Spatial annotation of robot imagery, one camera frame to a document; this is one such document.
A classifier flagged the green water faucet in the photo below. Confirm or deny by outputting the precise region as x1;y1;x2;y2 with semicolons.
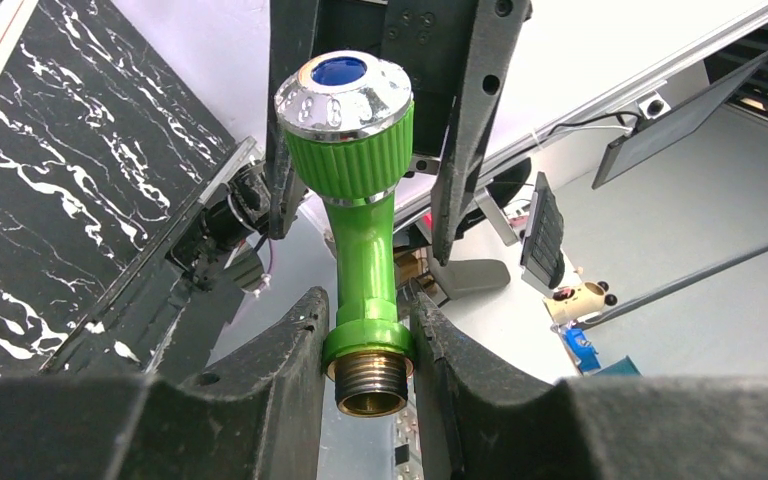
287;64;414;417

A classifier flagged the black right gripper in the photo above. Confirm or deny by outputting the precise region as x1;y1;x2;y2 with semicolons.
266;0;531;265

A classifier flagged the beige toy figure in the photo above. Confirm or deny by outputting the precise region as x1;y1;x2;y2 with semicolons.
543;281;618;326

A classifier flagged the black keyboard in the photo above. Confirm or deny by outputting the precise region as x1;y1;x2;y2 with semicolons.
520;172;565;291

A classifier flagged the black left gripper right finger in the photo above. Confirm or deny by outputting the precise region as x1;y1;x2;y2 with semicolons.
410;292;768;479

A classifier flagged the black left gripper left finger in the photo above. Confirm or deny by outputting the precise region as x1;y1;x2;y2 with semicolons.
0;287;329;479

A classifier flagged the dark monitor screen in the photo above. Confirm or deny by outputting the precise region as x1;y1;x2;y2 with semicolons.
591;50;768;190

